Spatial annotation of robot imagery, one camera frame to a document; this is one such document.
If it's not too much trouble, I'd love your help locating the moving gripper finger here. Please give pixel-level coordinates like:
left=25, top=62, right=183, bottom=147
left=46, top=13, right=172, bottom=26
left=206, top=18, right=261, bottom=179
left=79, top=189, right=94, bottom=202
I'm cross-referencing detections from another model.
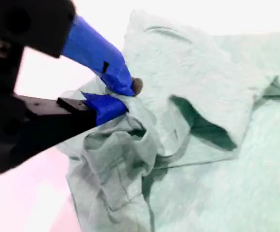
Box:
left=0, top=0, right=144, bottom=97

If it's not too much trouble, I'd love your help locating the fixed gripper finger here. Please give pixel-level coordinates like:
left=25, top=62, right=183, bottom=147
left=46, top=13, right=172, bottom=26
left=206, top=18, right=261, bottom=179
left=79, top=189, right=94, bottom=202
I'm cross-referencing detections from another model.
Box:
left=14, top=91, right=130, bottom=163

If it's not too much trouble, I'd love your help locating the pale green T-shirt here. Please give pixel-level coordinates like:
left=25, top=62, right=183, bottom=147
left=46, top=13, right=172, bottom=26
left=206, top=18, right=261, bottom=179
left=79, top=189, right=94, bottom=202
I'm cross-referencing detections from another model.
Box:
left=57, top=8, right=280, bottom=232

